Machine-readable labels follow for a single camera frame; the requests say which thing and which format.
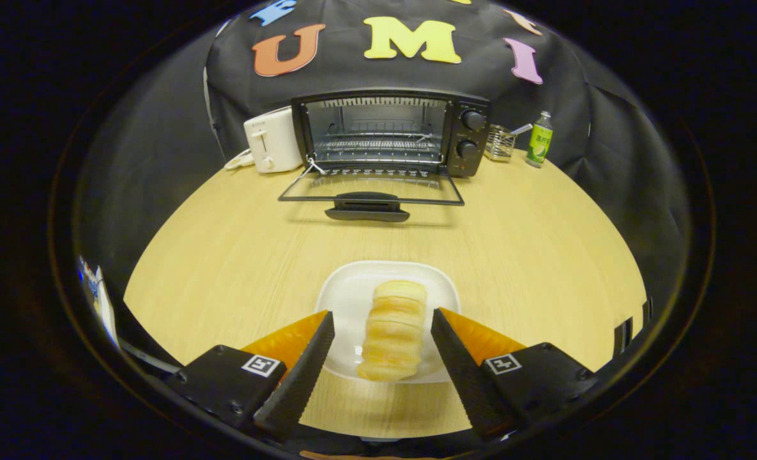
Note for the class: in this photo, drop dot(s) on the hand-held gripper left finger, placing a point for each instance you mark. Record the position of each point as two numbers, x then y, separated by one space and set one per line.
298 383

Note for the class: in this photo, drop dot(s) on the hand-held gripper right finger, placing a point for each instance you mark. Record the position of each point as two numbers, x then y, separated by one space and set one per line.
467 383

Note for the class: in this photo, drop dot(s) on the golden bread roll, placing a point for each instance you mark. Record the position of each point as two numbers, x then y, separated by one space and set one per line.
394 326

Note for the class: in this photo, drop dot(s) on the black toaster oven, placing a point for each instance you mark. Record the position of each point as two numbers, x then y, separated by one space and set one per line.
471 137

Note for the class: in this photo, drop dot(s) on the white toaster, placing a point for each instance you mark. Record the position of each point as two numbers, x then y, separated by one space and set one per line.
276 140

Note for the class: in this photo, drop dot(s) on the white plate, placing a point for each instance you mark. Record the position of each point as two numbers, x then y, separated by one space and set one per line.
346 300

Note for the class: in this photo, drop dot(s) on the white and blue sheet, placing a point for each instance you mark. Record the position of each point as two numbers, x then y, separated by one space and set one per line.
100 300

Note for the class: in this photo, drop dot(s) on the green label bottle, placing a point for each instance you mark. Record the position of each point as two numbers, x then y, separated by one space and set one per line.
539 144

